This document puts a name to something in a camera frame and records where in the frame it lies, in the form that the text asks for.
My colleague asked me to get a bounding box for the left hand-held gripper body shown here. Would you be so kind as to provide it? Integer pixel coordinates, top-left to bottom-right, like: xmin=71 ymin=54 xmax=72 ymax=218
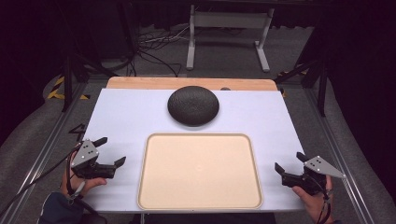
xmin=70 ymin=138 xmax=117 ymax=180

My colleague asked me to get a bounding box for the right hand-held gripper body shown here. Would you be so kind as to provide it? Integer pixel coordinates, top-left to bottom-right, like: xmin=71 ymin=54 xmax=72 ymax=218
xmin=280 ymin=155 xmax=347 ymax=196

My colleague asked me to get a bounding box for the person's left hand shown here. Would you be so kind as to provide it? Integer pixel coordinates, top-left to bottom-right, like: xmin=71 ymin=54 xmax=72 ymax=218
xmin=60 ymin=149 xmax=108 ymax=198

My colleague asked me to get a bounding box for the person's right hand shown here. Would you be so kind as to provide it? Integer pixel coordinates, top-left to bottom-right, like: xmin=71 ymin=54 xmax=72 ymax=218
xmin=291 ymin=175 xmax=334 ymax=224

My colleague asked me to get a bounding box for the black floor tape mark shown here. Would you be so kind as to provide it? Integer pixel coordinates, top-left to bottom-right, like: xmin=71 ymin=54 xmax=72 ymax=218
xmin=68 ymin=123 xmax=87 ymax=142

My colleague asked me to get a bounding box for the white table cover sheet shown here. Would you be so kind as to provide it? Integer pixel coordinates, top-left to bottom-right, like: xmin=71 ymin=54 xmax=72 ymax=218
xmin=81 ymin=88 xmax=307 ymax=214

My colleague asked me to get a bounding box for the black tripod stand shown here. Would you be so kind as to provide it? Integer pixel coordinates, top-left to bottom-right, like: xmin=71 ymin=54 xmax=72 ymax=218
xmin=274 ymin=59 xmax=328 ymax=118
xmin=60 ymin=52 xmax=120 ymax=113

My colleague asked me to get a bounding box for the yellow black floor tape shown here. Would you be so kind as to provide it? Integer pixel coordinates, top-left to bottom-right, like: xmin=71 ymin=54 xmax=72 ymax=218
xmin=46 ymin=76 xmax=92 ymax=101

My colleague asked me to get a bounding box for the beige rectangular tray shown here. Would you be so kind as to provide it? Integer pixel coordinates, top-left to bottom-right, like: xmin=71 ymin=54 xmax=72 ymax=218
xmin=136 ymin=133 xmax=264 ymax=211

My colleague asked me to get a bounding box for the dark textured round dome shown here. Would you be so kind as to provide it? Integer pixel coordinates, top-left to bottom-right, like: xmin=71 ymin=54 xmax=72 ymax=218
xmin=166 ymin=85 xmax=220 ymax=127

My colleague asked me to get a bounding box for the white metal stand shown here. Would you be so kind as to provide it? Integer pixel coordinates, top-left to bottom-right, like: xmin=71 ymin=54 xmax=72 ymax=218
xmin=185 ymin=4 xmax=276 ymax=73

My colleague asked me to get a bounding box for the aluminium frame rail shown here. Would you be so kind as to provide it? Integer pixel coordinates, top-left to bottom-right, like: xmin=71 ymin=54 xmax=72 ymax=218
xmin=303 ymin=88 xmax=376 ymax=224
xmin=0 ymin=82 xmax=90 ymax=224

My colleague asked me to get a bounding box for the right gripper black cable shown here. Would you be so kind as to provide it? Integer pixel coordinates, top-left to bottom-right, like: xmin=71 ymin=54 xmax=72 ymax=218
xmin=316 ymin=175 xmax=332 ymax=224

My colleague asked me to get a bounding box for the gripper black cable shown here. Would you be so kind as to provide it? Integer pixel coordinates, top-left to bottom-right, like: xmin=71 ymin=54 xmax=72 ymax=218
xmin=316 ymin=175 xmax=332 ymax=224
xmin=0 ymin=144 xmax=82 ymax=217

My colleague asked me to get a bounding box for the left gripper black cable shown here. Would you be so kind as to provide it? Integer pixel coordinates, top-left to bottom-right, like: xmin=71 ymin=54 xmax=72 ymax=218
xmin=0 ymin=144 xmax=82 ymax=217

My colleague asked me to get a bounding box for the black floor cables bundle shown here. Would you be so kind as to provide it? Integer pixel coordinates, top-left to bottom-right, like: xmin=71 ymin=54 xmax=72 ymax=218
xmin=134 ymin=24 xmax=191 ymax=78

